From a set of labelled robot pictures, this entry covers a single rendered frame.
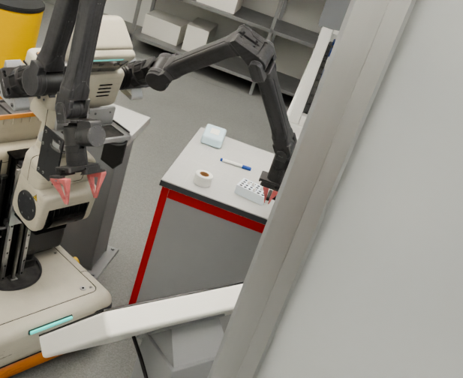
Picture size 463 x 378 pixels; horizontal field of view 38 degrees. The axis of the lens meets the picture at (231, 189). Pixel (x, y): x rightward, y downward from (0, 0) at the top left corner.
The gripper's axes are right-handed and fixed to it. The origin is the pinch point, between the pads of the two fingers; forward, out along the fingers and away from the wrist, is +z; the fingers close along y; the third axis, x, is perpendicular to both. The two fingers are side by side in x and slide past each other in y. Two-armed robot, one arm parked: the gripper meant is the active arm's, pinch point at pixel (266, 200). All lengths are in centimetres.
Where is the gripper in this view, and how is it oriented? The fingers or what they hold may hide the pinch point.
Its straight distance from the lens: 237.1
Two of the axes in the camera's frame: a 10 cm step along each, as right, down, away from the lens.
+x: 2.0, -4.3, 8.8
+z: -2.7, 8.4, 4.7
